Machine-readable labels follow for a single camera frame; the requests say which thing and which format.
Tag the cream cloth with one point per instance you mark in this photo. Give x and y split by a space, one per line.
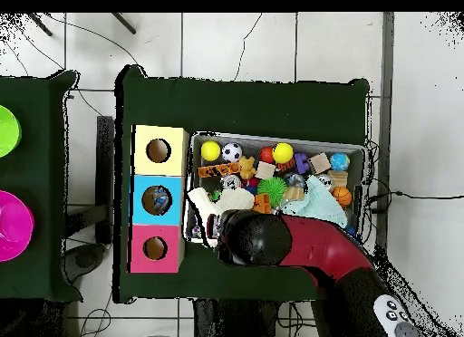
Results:
232 199

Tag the mint green cloth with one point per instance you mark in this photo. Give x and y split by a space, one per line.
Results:
319 203

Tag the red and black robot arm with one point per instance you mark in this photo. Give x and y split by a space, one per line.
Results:
319 242

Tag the wooden three-hole box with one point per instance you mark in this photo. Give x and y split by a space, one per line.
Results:
159 168

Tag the silver mesh bin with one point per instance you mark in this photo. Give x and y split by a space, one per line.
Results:
253 139

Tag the orange toy brick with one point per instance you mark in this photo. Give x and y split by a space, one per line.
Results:
217 170

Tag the green spiky ball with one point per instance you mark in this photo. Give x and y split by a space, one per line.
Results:
272 190

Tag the yellow-haired toy figure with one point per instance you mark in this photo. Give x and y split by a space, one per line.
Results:
247 166

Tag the yellow plastic ball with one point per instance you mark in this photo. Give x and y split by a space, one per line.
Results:
282 153
210 151

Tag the small soccer ball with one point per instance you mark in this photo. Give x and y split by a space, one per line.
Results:
232 152

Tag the red plastic ball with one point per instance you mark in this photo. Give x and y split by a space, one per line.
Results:
265 155

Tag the dark green tablecloth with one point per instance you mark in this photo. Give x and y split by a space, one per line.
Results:
40 170
235 108

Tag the orange toy basketball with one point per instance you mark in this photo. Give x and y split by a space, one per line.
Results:
342 196

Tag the blue globe ball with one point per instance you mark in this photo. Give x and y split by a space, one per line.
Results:
339 162

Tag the magenta plate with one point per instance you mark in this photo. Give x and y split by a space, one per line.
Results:
14 226

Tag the black tripod leg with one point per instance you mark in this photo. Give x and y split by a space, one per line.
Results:
124 23
40 24

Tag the green plate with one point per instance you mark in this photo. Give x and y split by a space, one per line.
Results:
9 132

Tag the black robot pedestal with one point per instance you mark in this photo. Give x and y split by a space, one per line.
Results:
232 322

